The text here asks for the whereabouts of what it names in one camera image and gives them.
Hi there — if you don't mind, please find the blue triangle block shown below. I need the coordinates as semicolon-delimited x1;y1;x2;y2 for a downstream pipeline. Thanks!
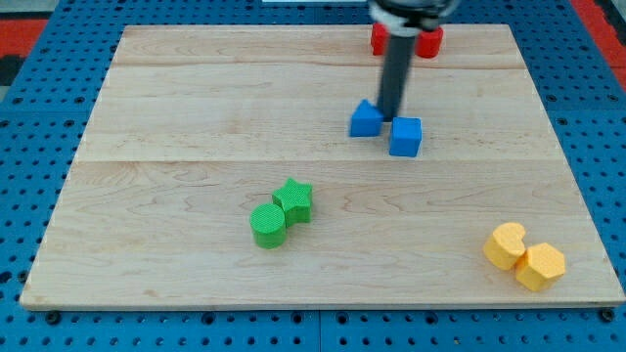
348;100;383;137

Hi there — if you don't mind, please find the wooden board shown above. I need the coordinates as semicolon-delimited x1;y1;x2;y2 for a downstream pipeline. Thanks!
21;24;625;311

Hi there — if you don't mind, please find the green star block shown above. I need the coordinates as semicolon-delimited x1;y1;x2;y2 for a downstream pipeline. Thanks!
272;178;312;227

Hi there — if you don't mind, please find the green cylinder block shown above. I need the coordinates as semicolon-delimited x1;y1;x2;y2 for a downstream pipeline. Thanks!
249;203;287;249

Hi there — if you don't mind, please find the blue cube block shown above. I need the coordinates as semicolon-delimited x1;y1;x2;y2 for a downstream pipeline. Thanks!
389;116;423;157

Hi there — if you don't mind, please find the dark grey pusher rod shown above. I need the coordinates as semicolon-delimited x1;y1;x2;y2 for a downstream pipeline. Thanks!
377;34;417;122

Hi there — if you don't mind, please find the red block left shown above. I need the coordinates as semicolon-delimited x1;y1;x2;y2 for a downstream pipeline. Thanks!
370;22;389;56

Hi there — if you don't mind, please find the red block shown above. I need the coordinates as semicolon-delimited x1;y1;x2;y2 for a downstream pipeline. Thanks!
370;22;389;56
415;26;444;59

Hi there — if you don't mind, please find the red block right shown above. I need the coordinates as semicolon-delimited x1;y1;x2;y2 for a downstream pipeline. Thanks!
415;26;444;59

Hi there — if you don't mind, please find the yellow heart block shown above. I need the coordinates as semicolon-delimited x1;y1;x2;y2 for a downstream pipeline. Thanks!
482;222;526;271

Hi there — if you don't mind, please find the yellow hexagon block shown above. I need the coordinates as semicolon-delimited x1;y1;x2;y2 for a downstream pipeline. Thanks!
514;242;566;292

